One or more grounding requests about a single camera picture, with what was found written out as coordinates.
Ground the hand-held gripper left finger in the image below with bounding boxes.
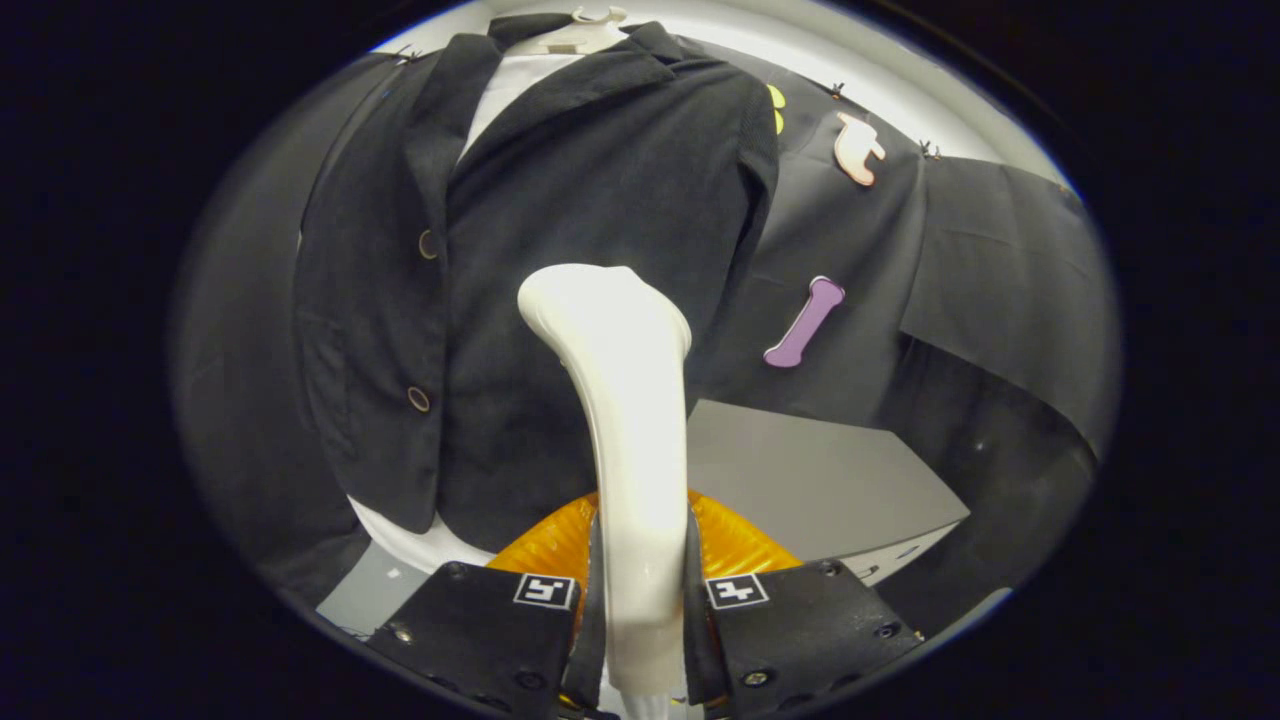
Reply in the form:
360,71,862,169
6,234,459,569
365,490,607,720

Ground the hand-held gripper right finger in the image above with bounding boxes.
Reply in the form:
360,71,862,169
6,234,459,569
684,487,926,716

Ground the black suit jacket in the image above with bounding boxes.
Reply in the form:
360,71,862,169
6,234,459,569
293,12,781,556

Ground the white shirt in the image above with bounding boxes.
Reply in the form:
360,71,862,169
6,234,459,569
347,50,586,576

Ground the cream clothes hanger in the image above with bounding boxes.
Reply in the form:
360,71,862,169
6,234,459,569
530,5,631,56

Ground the grey beige cabinet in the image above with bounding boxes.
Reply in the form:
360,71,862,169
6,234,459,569
686,398,971,591

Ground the black backdrop cloth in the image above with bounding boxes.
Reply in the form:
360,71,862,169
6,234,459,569
170,40,1121,641

